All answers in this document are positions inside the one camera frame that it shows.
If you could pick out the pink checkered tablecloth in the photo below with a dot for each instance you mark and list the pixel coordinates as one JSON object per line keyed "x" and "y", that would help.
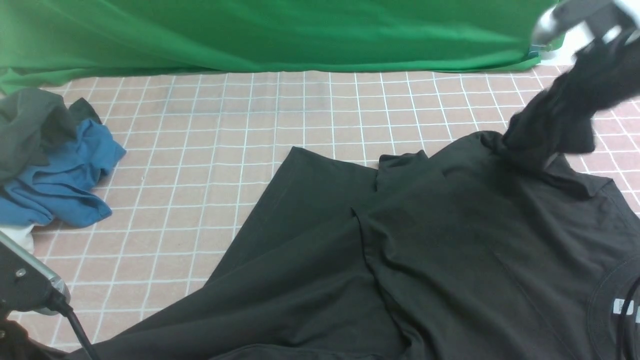
{"x": 202, "y": 149}

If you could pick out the blue garment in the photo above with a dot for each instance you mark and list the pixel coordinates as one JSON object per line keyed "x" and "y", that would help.
{"x": 63, "y": 189}

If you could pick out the white garment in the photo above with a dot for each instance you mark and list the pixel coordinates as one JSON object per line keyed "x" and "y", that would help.
{"x": 21, "y": 235}

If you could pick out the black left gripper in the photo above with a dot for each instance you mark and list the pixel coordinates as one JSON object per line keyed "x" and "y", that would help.
{"x": 16, "y": 344}

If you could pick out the dark gray long-sleeve top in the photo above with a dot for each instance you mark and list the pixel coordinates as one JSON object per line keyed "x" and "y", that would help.
{"x": 494, "y": 248}

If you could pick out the blue binder clip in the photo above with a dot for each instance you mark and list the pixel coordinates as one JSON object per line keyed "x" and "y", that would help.
{"x": 536, "y": 51}

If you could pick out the green backdrop cloth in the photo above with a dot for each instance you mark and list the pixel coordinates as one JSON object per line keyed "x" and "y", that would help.
{"x": 51, "y": 42}

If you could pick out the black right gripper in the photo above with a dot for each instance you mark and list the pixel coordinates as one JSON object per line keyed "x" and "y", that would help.
{"x": 604, "y": 74}

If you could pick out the dark teal-gray garment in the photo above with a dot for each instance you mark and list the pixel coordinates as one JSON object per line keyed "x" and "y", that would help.
{"x": 33, "y": 123}

